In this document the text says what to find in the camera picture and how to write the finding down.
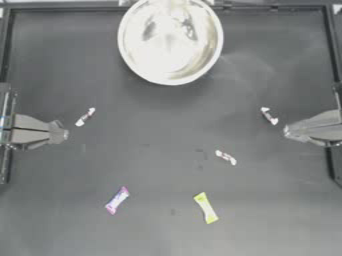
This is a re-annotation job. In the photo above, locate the green candy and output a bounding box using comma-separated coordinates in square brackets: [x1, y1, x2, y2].
[192, 191, 220, 225]

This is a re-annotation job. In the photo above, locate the steel bowl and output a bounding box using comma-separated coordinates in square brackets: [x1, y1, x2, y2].
[116, 0, 226, 87]

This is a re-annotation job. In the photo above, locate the red white candy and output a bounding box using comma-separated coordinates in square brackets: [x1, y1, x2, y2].
[259, 106, 281, 126]
[73, 107, 97, 128]
[214, 149, 238, 167]

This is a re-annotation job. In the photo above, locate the purple candy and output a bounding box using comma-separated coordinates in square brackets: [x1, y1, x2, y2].
[104, 185, 131, 216]

